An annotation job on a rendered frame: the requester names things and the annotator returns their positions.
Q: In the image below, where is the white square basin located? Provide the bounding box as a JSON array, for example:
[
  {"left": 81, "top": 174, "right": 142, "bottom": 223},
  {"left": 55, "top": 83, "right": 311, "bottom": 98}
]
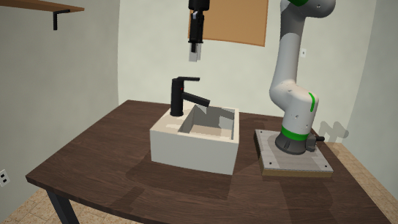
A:
[{"left": 150, "top": 102, "right": 239, "bottom": 175}]

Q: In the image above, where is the black mixer tap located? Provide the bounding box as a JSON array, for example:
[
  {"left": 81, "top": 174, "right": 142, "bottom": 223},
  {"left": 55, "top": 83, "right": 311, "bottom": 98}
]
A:
[{"left": 170, "top": 76, "right": 210, "bottom": 116}]

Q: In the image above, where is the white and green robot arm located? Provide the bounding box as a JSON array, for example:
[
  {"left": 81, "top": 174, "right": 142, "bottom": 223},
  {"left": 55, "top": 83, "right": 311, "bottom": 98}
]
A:
[{"left": 269, "top": 0, "right": 336, "bottom": 155}]

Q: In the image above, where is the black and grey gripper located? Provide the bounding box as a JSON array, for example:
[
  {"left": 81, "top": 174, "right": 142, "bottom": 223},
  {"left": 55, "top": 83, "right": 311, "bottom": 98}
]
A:
[{"left": 188, "top": 0, "right": 210, "bottom": 62}]

